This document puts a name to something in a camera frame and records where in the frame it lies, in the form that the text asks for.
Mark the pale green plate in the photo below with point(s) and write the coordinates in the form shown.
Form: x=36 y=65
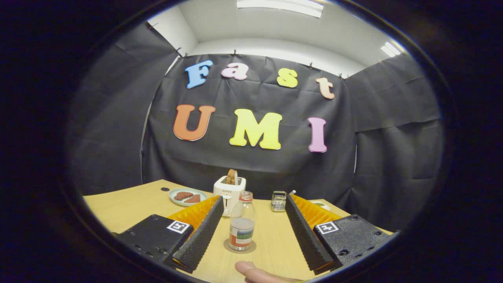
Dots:
x=196 y=191

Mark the white toaster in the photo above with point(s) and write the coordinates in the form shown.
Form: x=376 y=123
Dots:
x=222 y=196

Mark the short ceiling light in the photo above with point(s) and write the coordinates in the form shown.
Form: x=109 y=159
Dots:
x=390 y=49

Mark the round brown coaster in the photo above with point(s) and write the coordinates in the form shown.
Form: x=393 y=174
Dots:
x=226 y=247

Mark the small white dish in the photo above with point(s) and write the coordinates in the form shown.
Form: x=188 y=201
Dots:
x=324 y=205

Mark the clear plastic juice bottle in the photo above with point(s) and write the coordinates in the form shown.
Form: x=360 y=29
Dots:
x=241 y=236

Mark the toasted bread slice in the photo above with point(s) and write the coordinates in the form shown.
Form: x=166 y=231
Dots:
x=232 y=177

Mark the reddish brown food piece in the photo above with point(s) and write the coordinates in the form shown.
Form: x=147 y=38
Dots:
x=193 y=199
x=181 y=195

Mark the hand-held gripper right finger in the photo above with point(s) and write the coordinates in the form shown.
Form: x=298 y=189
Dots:
x=306 y=236

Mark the long ceiling light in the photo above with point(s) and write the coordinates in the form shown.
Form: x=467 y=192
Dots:
x=279 y=7

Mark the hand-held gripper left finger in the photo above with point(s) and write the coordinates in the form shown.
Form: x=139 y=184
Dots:
x=202 y=239

